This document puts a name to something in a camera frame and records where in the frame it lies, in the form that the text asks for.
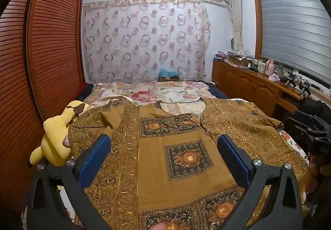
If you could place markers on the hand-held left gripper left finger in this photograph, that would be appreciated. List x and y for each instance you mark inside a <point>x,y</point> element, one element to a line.
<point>94,160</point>

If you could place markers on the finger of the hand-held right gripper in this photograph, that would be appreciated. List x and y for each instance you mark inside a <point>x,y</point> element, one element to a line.
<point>301,126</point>

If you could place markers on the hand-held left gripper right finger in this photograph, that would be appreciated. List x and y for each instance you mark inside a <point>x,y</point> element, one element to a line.
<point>234,160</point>

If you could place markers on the brown gold patterned garment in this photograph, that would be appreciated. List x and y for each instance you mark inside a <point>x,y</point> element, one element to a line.
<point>152,168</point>

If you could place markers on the person's right hand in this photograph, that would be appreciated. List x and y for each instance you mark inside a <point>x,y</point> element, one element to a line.
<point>318,173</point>

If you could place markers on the person's left hand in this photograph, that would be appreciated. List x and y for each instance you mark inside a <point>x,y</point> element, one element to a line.
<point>159,227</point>

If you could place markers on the orange fruit print blanket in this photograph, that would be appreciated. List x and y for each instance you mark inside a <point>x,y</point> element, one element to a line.
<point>288,139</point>

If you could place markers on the black device on cabinet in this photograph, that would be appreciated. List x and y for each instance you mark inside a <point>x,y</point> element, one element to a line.
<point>305,89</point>
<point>290,82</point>

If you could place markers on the yellow plush toy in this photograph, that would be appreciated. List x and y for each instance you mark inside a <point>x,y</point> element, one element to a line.
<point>55,137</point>

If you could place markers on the pink tissue box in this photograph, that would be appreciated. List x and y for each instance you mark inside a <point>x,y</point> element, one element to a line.
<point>274,78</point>

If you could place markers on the long wooden cabinet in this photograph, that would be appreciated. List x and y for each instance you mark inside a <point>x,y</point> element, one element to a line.
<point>248,85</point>

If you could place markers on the pink bottle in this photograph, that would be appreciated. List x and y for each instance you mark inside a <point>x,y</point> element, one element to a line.
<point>269,67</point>

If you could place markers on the navy blanket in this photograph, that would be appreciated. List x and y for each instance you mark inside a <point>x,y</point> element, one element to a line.
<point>217,93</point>

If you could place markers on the row of toiletry bottles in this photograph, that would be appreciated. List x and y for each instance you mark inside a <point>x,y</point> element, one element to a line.
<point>260,65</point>

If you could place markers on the floral rose blanket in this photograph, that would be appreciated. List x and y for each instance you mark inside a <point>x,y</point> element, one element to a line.
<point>144,95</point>

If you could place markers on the cluttered cardboard box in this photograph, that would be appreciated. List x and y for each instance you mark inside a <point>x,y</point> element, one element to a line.
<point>239,59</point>

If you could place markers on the grey window blind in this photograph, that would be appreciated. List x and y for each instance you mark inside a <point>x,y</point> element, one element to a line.
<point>297,33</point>

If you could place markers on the purple pouch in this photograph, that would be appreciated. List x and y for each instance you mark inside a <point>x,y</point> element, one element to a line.
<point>220,55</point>

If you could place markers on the louvered wooden wardrobe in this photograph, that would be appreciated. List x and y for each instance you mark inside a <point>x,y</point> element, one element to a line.
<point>51,51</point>

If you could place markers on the cream lace curtain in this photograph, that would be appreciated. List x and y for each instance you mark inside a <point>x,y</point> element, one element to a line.
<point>236,25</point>

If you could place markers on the wooden window frame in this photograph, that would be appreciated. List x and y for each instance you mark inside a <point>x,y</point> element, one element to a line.
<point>256,12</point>

